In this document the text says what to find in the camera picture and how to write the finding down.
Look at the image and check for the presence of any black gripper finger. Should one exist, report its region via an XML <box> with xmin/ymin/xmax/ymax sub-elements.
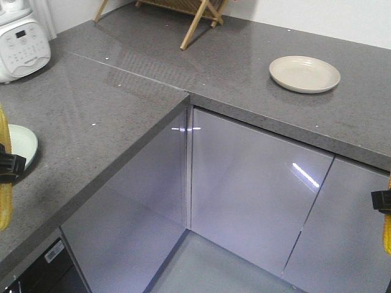
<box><xmin>0</xmin><ymin>144</ymin><xmax>26</xmax><ymax>183</ymax></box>
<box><xmin>371</xmin><ymin>190</ymin><xmax>391</xmax><ymax>214</ymax></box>

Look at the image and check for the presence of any corn cob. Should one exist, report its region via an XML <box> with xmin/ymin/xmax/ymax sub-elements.
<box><xmin>381</xmin><ymin>183</ymin><xmax>390</xmax><ymax>255</ymax></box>
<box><xmin>1</xmin><ymin>106</ymin><xmax>13</xmax><ymax>231</ymax></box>

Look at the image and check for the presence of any light green plate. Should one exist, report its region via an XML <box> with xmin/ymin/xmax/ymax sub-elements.
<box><xmin>9</xmin><ymin>124</ymin><xmax>38</xmax><ymax>170</ymax></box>

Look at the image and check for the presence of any grey right cabinet door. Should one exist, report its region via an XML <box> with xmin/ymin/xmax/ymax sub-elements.
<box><xmin>282</xmin><ymin>158</ymin><xmax>390</xmax><ymax>292</ymax></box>

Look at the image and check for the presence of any black drawer sterilizer cabinet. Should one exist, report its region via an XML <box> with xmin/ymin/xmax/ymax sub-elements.
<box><xmin>1</xmin><ymin>238</ymin><xmax>88</xmax><ymax>293</ymax></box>

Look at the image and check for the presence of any white rice cooker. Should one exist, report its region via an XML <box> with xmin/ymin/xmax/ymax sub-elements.
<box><xmin>1</xmin><ymin>1</ymin><xmax>51</xmax><ymax>83</ymax></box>

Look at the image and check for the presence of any grey corner cabinet door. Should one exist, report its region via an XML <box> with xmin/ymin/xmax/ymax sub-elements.
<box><xmin>191</xmin><ymin>109</ymin><xmax>333</xmax><ymax>275</ymax></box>

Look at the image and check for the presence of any wooden dish rack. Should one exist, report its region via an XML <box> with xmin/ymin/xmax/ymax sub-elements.
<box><xmin>93</xmin><ymin>0</ymin><xmax>228</xmax><ymax>51</ymax></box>

